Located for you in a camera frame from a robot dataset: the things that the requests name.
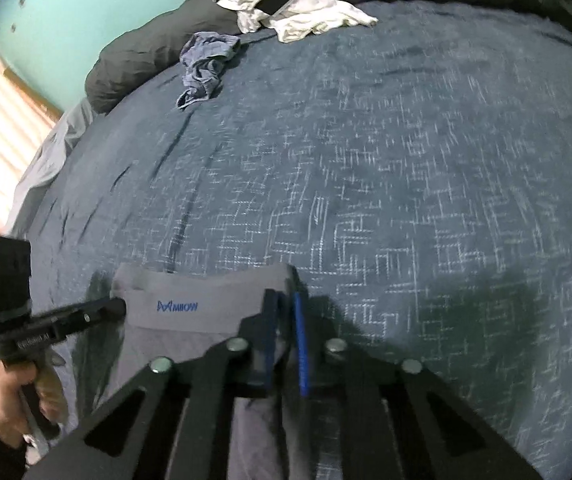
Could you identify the grey boxer briefs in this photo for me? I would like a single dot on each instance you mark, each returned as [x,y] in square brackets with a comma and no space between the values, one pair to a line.
[190,310]

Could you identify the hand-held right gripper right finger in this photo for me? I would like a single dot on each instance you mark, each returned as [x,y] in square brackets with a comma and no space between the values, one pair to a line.
[302,345]

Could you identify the blue-grey crumpled garment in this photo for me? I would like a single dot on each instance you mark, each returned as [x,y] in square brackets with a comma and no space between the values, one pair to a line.
[205,65]

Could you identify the light grey blanket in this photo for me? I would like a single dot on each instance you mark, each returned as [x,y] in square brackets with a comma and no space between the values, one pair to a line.
[50,155]

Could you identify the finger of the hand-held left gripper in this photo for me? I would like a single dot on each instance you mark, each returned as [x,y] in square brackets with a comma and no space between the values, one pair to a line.
[90,312]

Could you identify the wooden window frame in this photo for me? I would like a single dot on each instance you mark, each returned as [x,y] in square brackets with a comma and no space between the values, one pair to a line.
[35,92]

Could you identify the person's left hand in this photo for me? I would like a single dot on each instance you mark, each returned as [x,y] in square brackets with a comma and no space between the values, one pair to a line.
[8,400]

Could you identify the bed with blue sheet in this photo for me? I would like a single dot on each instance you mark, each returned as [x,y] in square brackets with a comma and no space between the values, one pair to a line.
[391,185]

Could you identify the dark grey rolled duvet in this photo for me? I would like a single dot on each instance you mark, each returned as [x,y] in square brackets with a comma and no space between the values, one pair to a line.
[155,45]

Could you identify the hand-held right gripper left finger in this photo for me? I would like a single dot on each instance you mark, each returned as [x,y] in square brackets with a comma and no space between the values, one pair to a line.
[268,335]

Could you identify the white and black garment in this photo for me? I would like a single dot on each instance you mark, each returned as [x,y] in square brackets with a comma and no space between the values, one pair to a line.
[311,15]

